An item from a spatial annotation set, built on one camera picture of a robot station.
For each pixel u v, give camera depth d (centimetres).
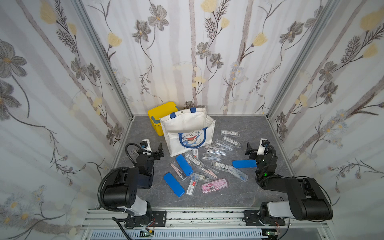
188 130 101
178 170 90
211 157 96
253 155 80
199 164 90
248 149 83
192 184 84
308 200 44
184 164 93
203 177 86
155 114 104
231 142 104
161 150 82
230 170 88
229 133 108
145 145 75
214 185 84
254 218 73
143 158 70
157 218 74
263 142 75
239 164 94
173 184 86
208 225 73
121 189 45
